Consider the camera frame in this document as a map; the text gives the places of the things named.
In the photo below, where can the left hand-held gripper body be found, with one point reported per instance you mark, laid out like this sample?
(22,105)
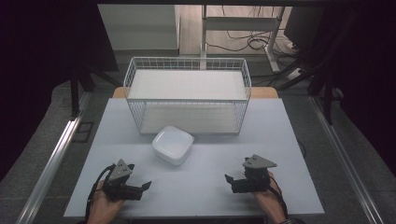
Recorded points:
(121,169)

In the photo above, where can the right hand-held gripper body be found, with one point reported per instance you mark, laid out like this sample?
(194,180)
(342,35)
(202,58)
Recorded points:
(257,180)

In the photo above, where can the white square bowl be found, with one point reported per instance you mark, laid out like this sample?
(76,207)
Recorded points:
(172,143)

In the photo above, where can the person's right hand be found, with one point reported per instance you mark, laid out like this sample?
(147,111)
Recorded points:
(271,202)

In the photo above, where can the person's left hand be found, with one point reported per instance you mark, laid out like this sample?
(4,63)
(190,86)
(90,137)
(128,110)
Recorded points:
(101,208)

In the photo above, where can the pale table cover sheet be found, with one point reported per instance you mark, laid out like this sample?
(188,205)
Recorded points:
(202,186)

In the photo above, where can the black stand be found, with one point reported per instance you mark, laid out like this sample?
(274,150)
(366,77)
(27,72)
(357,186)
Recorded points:
(74,93)
(327,93)

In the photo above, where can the white power strip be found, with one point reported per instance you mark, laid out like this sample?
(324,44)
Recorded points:
(294,73)

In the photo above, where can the dark curtain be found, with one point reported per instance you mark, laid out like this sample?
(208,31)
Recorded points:
(37,62)
(370,77)

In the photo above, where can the white cabinet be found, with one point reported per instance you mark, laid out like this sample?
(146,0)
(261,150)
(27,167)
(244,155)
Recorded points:
(140,28)

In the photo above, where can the metal rail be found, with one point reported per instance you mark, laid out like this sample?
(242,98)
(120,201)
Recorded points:
(51,161)
(345,158)

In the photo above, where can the white desk frame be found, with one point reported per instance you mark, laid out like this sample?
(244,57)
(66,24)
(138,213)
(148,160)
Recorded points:
(239,23)

